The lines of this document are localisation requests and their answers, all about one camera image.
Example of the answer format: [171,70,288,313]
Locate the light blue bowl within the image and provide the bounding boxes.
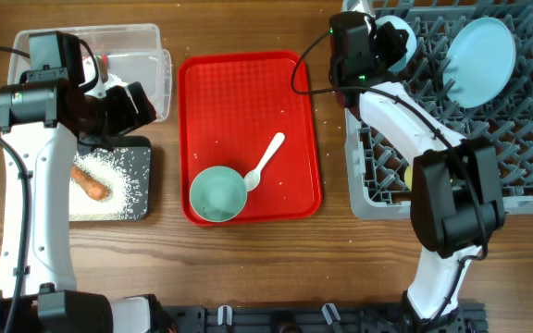
[374,16,416,73]

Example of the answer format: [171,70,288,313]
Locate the white rice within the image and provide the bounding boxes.
[68,147,150,221]

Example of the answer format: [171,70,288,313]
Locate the orange carrot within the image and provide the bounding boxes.
[70,165,110,201]

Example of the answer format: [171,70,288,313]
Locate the light blue plate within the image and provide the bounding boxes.
[442,18,516,108]

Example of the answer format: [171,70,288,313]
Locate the yellow plastic cup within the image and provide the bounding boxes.
[403,166,413,190]

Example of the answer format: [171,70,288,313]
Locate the green bowl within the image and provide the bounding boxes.
[189,166,248,223]

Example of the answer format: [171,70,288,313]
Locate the white plastic spoon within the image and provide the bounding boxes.
[243,132,285,192]

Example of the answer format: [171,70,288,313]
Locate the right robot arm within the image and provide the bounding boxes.
[329,11,505,332]

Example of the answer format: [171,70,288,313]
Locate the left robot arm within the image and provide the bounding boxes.
[0,31,175,332]

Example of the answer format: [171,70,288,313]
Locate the grey dishwasher rack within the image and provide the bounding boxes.
[341,0,533,215]

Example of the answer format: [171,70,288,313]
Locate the black plastic tray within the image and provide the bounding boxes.
[68,135,153,222]

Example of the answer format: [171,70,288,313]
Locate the clear plastic bin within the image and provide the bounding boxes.
[11,23,173,124]

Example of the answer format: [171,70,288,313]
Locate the red serving tray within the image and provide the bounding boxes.
[178,50,322,227]

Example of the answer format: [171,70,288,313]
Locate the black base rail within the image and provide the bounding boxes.
[155,300,489,333]

